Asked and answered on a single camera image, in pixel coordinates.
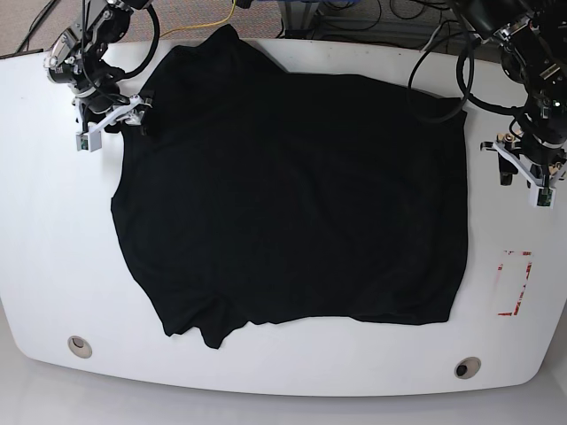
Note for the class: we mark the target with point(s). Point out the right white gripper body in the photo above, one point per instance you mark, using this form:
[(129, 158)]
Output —
[(93, 123)]

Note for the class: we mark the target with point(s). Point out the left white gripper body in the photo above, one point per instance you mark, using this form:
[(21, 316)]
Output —
[(542, 165)]

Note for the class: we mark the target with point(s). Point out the black t-shirt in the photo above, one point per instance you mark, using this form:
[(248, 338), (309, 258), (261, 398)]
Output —
[(265, 196)]

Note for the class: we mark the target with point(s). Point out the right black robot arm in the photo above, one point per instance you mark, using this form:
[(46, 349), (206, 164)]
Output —
[(76, 60)]

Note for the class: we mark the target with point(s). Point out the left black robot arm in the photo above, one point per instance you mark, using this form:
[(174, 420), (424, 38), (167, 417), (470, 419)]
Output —
[(531, 36)]

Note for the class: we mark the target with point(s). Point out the red tape rectangle marking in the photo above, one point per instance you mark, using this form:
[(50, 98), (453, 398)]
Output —
[(511, 280)]

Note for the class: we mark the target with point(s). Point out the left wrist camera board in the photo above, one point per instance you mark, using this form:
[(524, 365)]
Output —
[(545, 197)]

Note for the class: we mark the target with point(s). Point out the right table cable grommet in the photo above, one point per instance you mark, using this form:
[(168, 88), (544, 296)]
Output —
[(467, 368)]

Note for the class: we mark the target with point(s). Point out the table cable grommet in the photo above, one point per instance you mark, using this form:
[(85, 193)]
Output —
[(79, 347), (467, 368)]

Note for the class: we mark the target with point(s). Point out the left table cable grommet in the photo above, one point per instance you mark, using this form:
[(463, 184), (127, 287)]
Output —
[(79, 347)]

